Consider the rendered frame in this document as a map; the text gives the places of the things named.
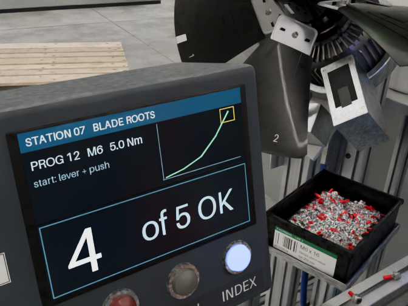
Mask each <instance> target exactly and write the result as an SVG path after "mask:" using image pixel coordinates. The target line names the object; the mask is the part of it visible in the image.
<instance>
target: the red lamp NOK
mask: <svg viewBox="0 0 408 306"><path fill-rule="evenodd" d="M103 306H139V300H138V297H137V295H136V294H135V293H134V292H133V291H132V290H130V289H128V288H121V289H118V290H115V291H113V292H112V293H111V294H110V295H109V296H108V297H107V298H106V300H105V301H104V303H103Z"/></svg>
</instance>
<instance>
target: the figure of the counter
mask: <svg viewBox="0 0 408 306"><path fill-rule="evenodd" d="M36 229H37V233H38V238H39V244H40V247H41V252H42V258H43V262H44V267H45V271H46V276H47V281H48V285H49V290H50V296H51V300H52V302H53V301H55V300H57V299H60V298H63V297H65V296H68V295H70V294H72V293H75V292H77V291H80V290H83V289H85V288H87V287H90V286H93V285H95V284H98V283H100V282H102V281H105V280H108V279H110V278H112V277H115V276H118V275H120V274H123V273H125V270H124V263H123V256H122V252H121V245H120V237H119V233H118V226H117V219H116V215H115V207H114V203H110V204H108V205H104V206H101V207H98V208H94V209H91V210H88V211H85V212H81V213H79V214H75V215H72V216H69V217H65V218H63V219H59V220H56V221H53V222H50V223H47V224H43V225H40V226H37V227H36Z"/></svg>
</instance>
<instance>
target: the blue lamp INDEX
mask: <svg viewBox="0 0 408 306"><path fill-rule="evenodd" d="M250 260H251V248H250V246H249V245H248V244H247V243H246V242H244V241H243V240H235V241H233V242H231V243H230V244H229V245H228V246H227V248H226V249H225V251H224V254H223V257H222V263H223V267H224V269H225V270H226V271H227V272H229V273H232V274H238V273H241V272H242V271H243V270H244V269H245V268H246V267H247V266H248V264H249V262H250Z"/></svg>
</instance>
